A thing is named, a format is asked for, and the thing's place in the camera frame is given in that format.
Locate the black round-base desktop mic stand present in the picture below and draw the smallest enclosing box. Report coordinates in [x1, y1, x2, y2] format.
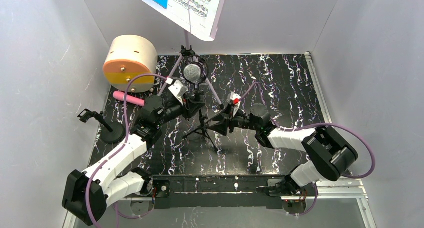
[77, 109, 125, 144]

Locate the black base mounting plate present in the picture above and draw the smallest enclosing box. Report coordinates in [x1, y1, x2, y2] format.
[145, 174, 319, 210]

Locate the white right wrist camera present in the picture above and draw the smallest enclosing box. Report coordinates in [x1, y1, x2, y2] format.
[227, 92, 242, 117]

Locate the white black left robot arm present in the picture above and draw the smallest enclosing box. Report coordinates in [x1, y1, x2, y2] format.
[61, 93, 206, 227]

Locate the pink microphone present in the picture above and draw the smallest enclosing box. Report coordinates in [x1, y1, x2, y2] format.
[112, 91, 145, 106]

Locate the black tripod microphone stand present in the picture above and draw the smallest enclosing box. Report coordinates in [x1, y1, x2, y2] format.
[182, 88, 218, 152]

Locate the purple tripod music stand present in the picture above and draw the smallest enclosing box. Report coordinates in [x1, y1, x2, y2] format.
[169, 30, 224, 109]

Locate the beige orange drawer cabinet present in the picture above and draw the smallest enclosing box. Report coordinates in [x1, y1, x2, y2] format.
[102, 35, 158, 91]

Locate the white sheet music book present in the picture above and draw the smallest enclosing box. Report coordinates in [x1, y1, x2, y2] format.
[141, 0, 225, 42]

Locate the aluminium frame rail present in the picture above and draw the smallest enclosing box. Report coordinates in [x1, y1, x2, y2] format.
[304, 51, 379, 228]

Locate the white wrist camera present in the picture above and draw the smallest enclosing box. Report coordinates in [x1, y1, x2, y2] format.
[168, 80, 188, 105]
[227, 92, 242, 117]

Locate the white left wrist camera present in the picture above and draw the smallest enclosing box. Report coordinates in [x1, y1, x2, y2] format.
[168, 80, 188, 105]

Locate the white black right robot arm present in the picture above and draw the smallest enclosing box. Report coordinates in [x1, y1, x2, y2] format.
[207, 103, 358, 196]

